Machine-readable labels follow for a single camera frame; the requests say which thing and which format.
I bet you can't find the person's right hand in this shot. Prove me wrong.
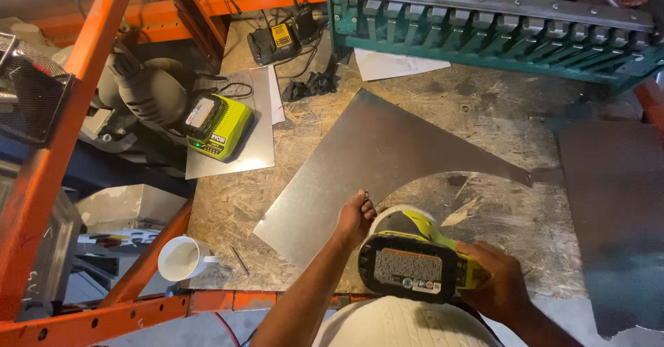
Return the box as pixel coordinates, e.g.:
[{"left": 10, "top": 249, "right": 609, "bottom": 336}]
[{"left": 455, "top": 240, "right": 536, "bottom": 328}]

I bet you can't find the person's left hand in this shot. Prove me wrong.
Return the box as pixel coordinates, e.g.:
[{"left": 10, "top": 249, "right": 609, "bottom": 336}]
[{"left": 334, "top": 190, "right": 378, "bottom": 252}]

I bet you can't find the curved cut sheet metal piece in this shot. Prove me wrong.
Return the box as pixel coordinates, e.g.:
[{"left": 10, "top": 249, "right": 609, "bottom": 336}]
[{"left": 252, "top": 89, "right": 534, "bottom": 271}]

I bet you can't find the green cordless power shear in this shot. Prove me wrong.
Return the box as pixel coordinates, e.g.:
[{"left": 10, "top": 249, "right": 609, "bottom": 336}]
[{"left": 357, "top": 205, "right": 488, "bottom": 304}]

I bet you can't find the scratched flat metal sheet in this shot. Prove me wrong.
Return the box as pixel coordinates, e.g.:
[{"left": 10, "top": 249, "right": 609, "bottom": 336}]
[{"left": 363, "top": 113, "right": 589, "bottom": 298}]

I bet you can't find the person's white knit shirt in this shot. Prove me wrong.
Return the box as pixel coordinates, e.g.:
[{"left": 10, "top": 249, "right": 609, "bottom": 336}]
[{"left": 311, "top": 296, "right": 504, "bottom": 347}]

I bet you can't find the small rectangular metal sheet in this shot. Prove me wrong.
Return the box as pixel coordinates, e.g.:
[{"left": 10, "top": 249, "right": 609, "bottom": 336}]
[{"left": 185, "top": 67, "right": 276, "bottom": 181}]

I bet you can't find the black crumpled glove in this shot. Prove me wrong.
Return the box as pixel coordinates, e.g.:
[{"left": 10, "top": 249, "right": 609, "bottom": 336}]
[{"left": 282, "top": 70, "right": 338, "bottom": 103}]

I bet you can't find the thin metal nail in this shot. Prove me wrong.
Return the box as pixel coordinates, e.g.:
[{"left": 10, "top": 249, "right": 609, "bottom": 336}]
[{"left": 230, "top": 245, "right": 250, "bottom": 276}]

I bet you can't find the white paper strip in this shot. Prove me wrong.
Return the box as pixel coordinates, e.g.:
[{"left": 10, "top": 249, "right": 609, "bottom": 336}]
[{"left": 267, "top": 66, "right": 286, "bottom": 126}]

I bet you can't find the white paper sheet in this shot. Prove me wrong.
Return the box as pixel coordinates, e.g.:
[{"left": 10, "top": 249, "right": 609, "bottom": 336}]
[{"left": 354, "top": 47, "right": 452, "bottom": 82}]

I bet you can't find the dark flat metal sheet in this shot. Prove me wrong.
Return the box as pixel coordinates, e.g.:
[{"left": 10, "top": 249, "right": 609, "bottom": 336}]
[{"left": 557, "top": 121, "right": 664, "bottom": 340}]

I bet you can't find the green battery charger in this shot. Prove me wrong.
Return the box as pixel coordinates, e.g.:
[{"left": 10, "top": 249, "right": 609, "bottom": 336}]
[{"left": 185, "top": 94, "right": 256, "bottom": 162}]

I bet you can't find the yellow and black battery charger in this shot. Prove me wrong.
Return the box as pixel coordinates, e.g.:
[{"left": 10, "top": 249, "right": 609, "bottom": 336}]
[{"left": 247, "top": 22, "right": 303, "bottom": 66}]

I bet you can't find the black battery pack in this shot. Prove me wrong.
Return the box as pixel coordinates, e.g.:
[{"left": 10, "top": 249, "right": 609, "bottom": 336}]
[{"left": 183, "top": 95, "right": 225, "bottom": 140}]

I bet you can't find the white mug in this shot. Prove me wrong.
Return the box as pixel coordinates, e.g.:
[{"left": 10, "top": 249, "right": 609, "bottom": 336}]
[{"left": 158, "top": 236, "right": 221, "bottom": 282}]

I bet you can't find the black handheld radio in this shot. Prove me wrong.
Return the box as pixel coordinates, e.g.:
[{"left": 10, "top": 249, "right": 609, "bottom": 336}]
[{"left": 288, "top": 0, "right": 318, "bottom": 45}]

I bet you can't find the green sheet metal brake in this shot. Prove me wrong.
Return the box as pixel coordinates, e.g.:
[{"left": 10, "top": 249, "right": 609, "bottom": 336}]
[{"left": 323, "top": 0, "right": 664, "bottom": 96}]

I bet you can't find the grey metal box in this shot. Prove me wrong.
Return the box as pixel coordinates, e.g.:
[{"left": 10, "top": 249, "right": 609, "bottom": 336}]
[{"left": 75, "top": 183, "right": 187, "bottom": 234}]

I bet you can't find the grey power tool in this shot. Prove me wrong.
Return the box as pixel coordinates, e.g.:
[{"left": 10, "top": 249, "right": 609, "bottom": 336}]
[{"left": 52, "top": 41, "right": 219, "bottom": 156}]

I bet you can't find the black mesh basket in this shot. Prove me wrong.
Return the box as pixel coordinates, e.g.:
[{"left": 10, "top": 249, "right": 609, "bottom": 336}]
[{"left": 0, "top": 33, "right": 73, "bottom": 145}]

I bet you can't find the black power cable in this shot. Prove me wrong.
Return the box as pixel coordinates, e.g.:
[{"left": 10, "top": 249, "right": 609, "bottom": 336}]
[{"left": 197, "top": 74, "right": 255, "bottom": 101}]

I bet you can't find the red cable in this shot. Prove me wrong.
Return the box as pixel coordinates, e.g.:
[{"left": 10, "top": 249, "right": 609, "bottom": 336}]
[{"left": 213, "top": 312, "right": 242, "bottom": 347}]

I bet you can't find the grey metal duct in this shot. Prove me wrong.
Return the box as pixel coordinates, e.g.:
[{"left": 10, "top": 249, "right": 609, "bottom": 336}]
[{"left": 0, "top": 160, "right": 84, "bottom": 322}]

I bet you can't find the orange steel rack frame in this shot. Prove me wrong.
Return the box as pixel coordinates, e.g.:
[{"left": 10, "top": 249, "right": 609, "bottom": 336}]
[{"left": 0, "top": 0, "right": 664, "bottom": 347}]

